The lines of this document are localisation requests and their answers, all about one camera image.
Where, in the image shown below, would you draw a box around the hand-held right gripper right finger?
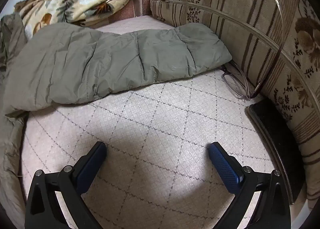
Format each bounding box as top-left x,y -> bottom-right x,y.
208,141 -> 292,229

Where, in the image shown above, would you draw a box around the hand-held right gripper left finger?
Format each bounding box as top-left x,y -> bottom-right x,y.
24,141 -> 108,229

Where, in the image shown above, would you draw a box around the olive puffer jacket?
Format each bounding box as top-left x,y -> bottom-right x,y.
0,13 -> 233,229

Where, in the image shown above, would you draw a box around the black phone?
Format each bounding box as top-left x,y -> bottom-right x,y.
247,100 -> 307,204

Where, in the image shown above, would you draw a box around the clear frame eyeglasses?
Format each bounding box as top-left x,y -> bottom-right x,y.
221,0 -> 287,101

